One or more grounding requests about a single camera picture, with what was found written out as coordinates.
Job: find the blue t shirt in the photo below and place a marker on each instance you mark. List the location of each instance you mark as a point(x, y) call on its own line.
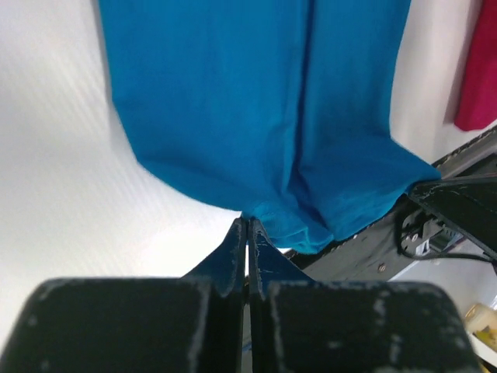
point(277, 109)

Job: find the folded red t shirt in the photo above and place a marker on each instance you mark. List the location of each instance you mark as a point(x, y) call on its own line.
point(477, 105)

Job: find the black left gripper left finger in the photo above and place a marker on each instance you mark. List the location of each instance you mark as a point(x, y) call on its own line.
point(217, 342)

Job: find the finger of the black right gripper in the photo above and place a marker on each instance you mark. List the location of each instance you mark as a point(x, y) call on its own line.
point(465, 204)

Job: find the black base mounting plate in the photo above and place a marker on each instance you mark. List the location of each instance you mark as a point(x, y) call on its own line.
point(372, 253)

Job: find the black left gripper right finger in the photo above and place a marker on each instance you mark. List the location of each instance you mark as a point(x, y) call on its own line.
point(267, 269)

